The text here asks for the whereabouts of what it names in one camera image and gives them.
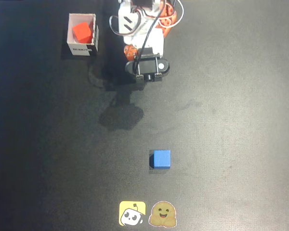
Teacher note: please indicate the yellow robot sticker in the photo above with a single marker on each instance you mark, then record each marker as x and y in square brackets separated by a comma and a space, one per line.
[126, 208]

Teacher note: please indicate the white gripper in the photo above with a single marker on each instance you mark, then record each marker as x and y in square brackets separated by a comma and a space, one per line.
[130, 52]

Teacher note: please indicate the white cardboard box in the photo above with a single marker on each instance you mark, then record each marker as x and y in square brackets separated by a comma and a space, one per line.
[73, 47]

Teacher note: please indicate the red cube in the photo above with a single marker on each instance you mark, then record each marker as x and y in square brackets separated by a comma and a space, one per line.
[82, 32]

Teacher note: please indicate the hugging face emoji sticker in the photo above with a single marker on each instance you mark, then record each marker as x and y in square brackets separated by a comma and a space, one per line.
[162, 214]

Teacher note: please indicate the black gripper webcam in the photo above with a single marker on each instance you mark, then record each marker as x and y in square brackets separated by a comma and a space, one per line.
[148, 66]

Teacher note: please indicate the blue cube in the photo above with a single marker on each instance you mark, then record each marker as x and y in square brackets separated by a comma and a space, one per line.
[161, 158]

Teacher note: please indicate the black desk mat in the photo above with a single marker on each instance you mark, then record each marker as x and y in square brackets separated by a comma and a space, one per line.
[231, 96]

